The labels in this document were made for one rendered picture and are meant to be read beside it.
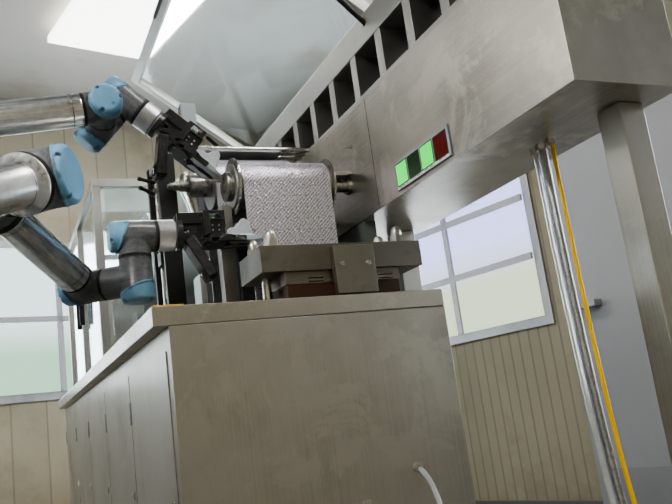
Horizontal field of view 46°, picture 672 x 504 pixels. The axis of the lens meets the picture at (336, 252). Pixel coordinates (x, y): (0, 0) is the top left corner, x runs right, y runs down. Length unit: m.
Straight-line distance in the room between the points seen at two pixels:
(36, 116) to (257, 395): 0.77
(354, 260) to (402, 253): 0.14
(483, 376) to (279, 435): 3.16
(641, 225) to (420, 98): 0.60
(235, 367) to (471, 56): 0.78
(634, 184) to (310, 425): 0.78
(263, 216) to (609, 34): 0.92
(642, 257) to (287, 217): 0.89
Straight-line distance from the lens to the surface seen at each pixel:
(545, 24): 1.48
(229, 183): 1.99
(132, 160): 6.04
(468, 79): 1.66
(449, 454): 1.78
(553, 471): 4.46
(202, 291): 2.65
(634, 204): 1.52
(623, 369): 4.06
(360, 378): 1.69
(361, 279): 1.77
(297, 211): 2.00
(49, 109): 1.85
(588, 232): 4.15
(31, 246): 1.71
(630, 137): 1.54
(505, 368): 4.57
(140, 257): 1.83
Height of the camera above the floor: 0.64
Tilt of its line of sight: 12 degrees up
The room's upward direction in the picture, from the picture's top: 8 degrees counter-clockwise
